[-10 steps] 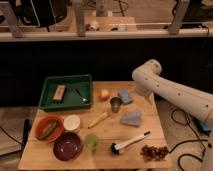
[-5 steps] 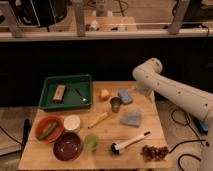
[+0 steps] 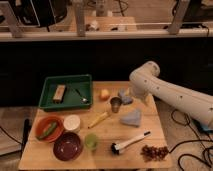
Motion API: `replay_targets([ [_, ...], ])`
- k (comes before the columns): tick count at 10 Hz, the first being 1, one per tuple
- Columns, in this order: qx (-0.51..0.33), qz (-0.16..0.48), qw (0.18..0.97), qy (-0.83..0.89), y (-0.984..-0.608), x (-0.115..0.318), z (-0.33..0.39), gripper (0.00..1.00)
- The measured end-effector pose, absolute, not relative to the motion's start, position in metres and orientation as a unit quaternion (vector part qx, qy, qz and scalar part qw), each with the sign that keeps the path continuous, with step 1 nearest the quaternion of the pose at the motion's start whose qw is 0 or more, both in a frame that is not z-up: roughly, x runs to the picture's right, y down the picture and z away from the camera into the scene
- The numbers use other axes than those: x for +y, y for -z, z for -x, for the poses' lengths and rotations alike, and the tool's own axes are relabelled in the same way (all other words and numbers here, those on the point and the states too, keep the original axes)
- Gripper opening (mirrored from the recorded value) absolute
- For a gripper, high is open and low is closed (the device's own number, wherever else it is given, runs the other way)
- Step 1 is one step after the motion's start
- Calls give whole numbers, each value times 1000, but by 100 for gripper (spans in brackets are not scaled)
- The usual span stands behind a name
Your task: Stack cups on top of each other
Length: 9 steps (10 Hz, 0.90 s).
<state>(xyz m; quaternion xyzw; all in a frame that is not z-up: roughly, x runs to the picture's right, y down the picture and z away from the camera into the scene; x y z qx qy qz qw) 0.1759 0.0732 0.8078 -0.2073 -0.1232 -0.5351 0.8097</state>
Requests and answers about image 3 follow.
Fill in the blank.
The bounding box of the blue sponge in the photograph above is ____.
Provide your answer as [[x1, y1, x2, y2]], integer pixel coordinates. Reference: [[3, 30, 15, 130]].
[[118, 89, 133, 105]]

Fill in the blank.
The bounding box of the orange bowl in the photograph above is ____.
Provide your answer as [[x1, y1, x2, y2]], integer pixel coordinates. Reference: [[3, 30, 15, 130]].
[[35, 115, 64, 143]]

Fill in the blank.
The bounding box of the green plastic cup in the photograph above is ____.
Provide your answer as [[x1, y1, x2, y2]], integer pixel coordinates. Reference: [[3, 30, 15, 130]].
[[84, 133, 98, 151]]

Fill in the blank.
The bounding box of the black white brush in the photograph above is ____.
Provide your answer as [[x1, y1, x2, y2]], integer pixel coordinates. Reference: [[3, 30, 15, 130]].
[[111, 131, 151, 155]]

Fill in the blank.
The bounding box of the orange apple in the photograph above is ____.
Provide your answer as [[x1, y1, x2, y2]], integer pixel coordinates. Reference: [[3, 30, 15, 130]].
[[99, 89, 110, 101]]

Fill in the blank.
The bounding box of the yellow banana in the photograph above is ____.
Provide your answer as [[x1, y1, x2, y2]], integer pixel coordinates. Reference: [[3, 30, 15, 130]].
[[88, 112, 109, 129]]

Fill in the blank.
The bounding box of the blue folded cloth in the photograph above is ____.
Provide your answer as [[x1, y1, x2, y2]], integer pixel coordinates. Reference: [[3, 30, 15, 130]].
[[120, 109, 141, 127]]

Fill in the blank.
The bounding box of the green plastic tray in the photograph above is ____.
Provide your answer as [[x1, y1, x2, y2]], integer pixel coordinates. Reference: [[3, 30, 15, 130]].
[[39, 74, 93, 111]]

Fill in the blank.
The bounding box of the blue box on floor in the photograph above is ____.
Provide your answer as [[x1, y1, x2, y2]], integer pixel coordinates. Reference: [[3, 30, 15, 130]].
[[200, 123, 213, 132]]

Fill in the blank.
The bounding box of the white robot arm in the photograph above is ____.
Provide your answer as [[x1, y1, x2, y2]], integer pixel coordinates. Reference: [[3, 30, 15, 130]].
[[129, 61, 213, 129]]

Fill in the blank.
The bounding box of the black cable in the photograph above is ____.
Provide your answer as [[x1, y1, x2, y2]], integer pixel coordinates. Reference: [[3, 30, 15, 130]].
[[169, 109, 213, 171]]

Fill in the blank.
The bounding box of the dark red bowl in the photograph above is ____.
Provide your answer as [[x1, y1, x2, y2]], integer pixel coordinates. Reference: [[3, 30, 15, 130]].
[[53, 132, 83, 161]]

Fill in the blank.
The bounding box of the small metal cup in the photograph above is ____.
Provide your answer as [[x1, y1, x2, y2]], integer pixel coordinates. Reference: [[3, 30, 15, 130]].
[[110, 97, 122, 113]]

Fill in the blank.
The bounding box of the brown grape bunch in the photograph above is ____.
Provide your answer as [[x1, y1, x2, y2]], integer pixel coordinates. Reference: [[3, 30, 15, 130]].
[[141, 145, 169, 162]]

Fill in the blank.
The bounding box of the metal spoon in tray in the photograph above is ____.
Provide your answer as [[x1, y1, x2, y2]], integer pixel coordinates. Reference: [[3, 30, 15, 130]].
[[75, 89, 88, 103]]

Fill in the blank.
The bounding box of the wooden block in tray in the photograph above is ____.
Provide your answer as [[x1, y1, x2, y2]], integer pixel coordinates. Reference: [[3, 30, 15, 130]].
[[53, 85, 66, 102]]

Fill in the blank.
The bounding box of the green cucumber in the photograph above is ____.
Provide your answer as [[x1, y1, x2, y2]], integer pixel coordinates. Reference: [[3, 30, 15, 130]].
[[36, 122, 57, 140]]

